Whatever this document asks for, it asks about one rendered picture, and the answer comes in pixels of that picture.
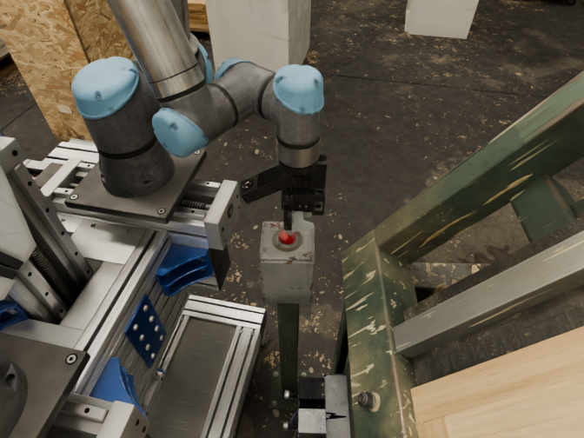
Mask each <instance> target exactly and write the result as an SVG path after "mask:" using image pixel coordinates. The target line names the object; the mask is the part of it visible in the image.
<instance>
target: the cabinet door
mask: <svg viewBox="0 0 584 438"><path fill-rule="evenodd" d="M410 390H411V395H412V400H413V405H414V411H415V419H416V425H417V430H418V435H419V438H584V326H583V327H580V328H577V329H574V330H571V331H568V332H567V333H564V334H561V335H557V336H555V337H552V338H549V339H547V340H545V341H542V342H538V343H536V344H533V345H530V346H528V347H525V348H521V349H519V350H516V351H514V352H511V353H509V354H506V355H502V356H500V357H497V358H494V359H492V360H490V361H487V362H483V363H481V364H478V365H475V366H473V367H471V368H466V369H463V370H462V371H459V372H456V373H453V374H452V375H447V376H444V377H442V378H440V379H437V380H434V381H432V382H428V383H425V384H423V385H421V386H418V387H415V388H411V389H410Z"/></svg>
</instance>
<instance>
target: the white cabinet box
mask: <svg viewBox="0 0 584 438"><path fill-rule="evenodd" d="M478 2H479V0H408V4H407V8H406V21H405V33H408V34H413V35H423V36H433V37H452V38H463V39H467V36H468V32H469V29H470V26H471V23H472V21H473V18H474V15H475V10H476V7H477V4H478Z"/></svg>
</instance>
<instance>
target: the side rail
mask: <svg viewBox="0 0 584 438"><path fill-rule="evenodd" d="M582 157H584V70H583V71H582V72H581V73H580V74H579V75H578V76H576V77H575V78H573V79H572V80H571V81H569V82H568V83H566V84H565V85H564V86H562V87H561V88H560V89H558V90H557V91H555V93H553V94H552V95H551V96H549V97H548V98H547V99H545V100H544V101H543V102H541V103H540V104H538V105H537V106H536V107H534V108H533V109H531V110H530V111H529V112H528V113H527V114H526V115H524V116H523V117H521V118H520V119H519V120H517V121H516V122H515V123H513V124H512V125H510V126H509V127H508V128H506V129H505V130H503V131H502V132H501V133H500V134H499V135H498V136H496V137H495V138H493V139H492V140H491V141H490V142H488V143H487V144H485V145H484V146H483V147H481V148H480V149H478V150H477V151H476V152H475V153H474V154H473V155H471V156H470V157H468V158H467V159H466V160H464V161H463V162H462V163H460V164H459V165H457V166H456V167H455V168H453V169H452V170H450V171H449V172H448V173H447V174H446V175H445V176H443V177H442V178H440V179H439V180H438V181H436V182H435V183H433V184H432V185H431V186H429V187H428V188H427V189H425V190H424V191H422V192H421V193H420V194H419V195H418V196H416V197H415V198H414V199H412V200H411V201H410V202H408V203H407V204H405V205H404V206H403V207H401V208H400V209H399V210H397V211H396V212H395V213H394V214H393V215H391V216H390V217H389V218H387V219H386V220H385V221H383V222H382V223H380V224H379V225H378V226H376V227H375V238H376V243H377V247H378V248H379V249H384V250H386V251H388V252H389V253H391V254H393V256H396V257H398V258H400V259H402V260H403V261H405V262H407V263H410V264H411V263H413V262H415V261H417V260H418V259H420V258H421V257H423V256H425V255H426V254H428V253H429V252H431V251H432V250H434V249H436V248H438V247H439V246H441V245H442V244H443V243H445V242H447V241H449V240H450V239H452V238H454V237H455V236H457V235H459V234H460V233H461V232H463V231H464V230H466V229H468V228H470V227H471V226H473V225H475V224H476V223H478V222H479V221H481V220H482V219H484V218H486V217H487V216H489V215H491V214H493V213H494V212H495V211H496V210H498V209H500V208H502V207H503V206H505V205H507V204H508V203H510V201H509V200H508V197H509V196H510V195H511V194H513V193H514V192H515V191H517V190H518V189H520V188H522V187H524V186H525V185H527V184H528V183H530V182H532V181H533V180H534V179H536V178H537V177H539V176H541V175H546V174H548V175H550V176H553V175H555V174H557V173H558V172H560V171H561V170H563V169H565V168H566V167H567V166H569V165H571V164H572V163H575V162H576V161H578V160H579V159H581V158H582Z"/></svg>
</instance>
